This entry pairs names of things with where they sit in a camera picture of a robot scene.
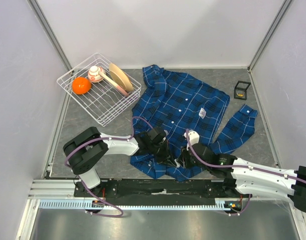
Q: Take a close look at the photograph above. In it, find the blue plaid shirt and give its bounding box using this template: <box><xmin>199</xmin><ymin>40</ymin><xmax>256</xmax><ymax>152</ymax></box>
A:
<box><xmin>130</xmin><ymin>64</ymin><xmax>258</xmax><ymax>182</ymax></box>

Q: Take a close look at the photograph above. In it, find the orange bowl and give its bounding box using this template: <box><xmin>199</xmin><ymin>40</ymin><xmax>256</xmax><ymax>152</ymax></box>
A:
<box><xmin>72</xmin><ymin>77</ymin><xmax>92</xmax><ymax>95</ymax></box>

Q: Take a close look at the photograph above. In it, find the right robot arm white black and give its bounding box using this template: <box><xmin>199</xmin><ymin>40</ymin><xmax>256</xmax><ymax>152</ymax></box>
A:
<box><xmin>176</xmin><ymin>143</ymin><xmax>306</xmax><ymax>213</ymax></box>

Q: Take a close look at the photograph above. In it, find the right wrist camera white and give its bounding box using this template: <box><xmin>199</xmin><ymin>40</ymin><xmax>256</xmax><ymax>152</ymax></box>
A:
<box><xmin>183</xmin><ymin>129</ymin><xmax>200</xmax><ymax>145</ymax></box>

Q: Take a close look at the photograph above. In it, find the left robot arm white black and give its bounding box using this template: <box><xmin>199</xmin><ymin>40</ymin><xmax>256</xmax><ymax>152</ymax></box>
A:
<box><xmin>63</xmin><ymin>127</ymin><xmax>180</xmax><ymax>197</ymax></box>

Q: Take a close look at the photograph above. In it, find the white red patterned cup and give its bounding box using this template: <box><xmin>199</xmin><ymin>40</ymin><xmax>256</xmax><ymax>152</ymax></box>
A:
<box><xmin>88</xmin><ymin>65</ymin><xmax>105</xmax><ymax>83</ymax></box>

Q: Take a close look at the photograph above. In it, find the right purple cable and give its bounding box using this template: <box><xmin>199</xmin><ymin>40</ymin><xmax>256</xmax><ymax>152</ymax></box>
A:
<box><xmin>185</xmin><ymin>128</ymin><xmax>306</xmax><ymax>217</ymax></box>

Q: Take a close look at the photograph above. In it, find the beige wooden plate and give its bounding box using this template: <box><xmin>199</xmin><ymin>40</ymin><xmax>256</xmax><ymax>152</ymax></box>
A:
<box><xmin>109</xmin><ymin>63</ymin><xmax>134</xmax><ymax>93</ymax></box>

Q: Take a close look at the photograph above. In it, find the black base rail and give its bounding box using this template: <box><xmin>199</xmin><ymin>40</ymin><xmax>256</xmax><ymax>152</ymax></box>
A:
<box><xmin>73</xmin><ymin>177</ymin><xmax>246</xmax><ymax>206</ymax></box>

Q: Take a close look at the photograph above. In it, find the amber round brooch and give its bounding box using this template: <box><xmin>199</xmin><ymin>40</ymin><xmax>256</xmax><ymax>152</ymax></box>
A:
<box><xmin>237</xmin><ymin>92</ymin><xmax>244</xmax><ymax>98</ymax></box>

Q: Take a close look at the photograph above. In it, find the right black display box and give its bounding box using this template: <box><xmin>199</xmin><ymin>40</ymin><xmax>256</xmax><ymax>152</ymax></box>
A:
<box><xmin>233</xmin><ymin>80</ymin><xmax>251</xmax><ymax>101</ymax></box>

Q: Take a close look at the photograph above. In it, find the slotted cable duct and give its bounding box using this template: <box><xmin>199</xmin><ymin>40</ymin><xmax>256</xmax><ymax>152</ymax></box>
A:
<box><xmin>39</xmin><ymin>198</ymin><xmax>248</xmax><ymax>210</ymax></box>

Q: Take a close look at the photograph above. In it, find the wooden spoon pink handle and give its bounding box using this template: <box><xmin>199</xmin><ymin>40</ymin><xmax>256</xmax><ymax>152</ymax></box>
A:
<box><xmin>99</xmin><ymin>71</ymin><xmax>129</xmax><ymax>97</ymax></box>

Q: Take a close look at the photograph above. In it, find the white wire basket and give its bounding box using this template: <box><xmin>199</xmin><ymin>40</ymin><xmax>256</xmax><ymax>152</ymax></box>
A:
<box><xmin>57</xmin><ymin>53</ymin><xmax>141</xmax><ymax>127</ymax></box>

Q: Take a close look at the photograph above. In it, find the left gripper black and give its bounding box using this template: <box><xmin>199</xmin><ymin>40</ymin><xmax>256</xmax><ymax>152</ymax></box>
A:
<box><xmin>149</xmin><ymin>139</ymin><xmax>176</xmax><ymax>167</ymax></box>

